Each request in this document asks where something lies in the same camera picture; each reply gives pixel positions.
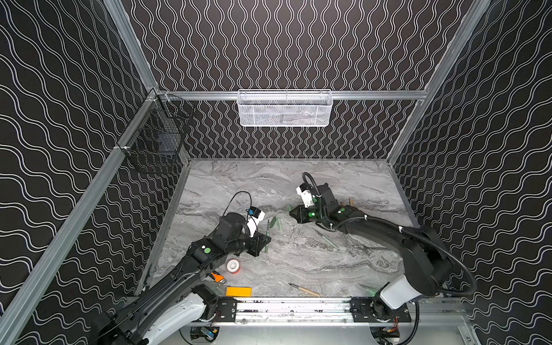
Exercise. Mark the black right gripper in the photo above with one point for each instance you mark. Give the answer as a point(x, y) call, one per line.
point(297, 213)

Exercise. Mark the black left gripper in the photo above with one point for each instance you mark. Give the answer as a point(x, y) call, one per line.
point(260, 242)

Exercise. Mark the dark green pen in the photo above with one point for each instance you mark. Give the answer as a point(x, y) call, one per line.
point(267, 235)

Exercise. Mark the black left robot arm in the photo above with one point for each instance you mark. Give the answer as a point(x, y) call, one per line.
point(180, 298)

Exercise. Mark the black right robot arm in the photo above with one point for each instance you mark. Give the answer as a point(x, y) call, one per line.
point(429, 267)

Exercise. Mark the light green pen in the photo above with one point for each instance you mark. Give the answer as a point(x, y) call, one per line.
point(329, 242)

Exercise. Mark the red white tape roll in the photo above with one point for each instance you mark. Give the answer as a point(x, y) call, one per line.
point(233, 266)

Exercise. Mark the orange utility knife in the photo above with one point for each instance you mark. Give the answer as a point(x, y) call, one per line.
point(218, 278)

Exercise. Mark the yellow card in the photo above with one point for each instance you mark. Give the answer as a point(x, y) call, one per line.
point(238, 292)

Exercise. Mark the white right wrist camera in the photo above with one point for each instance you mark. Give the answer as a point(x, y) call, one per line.
point(306, 195)

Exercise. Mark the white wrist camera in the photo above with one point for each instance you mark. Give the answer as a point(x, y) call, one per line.
point(306, 195)
point(254, 217)

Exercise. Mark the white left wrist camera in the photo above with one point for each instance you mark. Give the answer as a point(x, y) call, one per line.
point(254, 217)

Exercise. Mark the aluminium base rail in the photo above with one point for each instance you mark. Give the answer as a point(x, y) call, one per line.
point(294, 311)

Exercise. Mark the white wire mesh basket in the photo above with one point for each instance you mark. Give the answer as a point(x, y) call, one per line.
point(284, 108)

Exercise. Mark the black wire mesh basket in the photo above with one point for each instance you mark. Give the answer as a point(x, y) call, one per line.
point(157, 147)

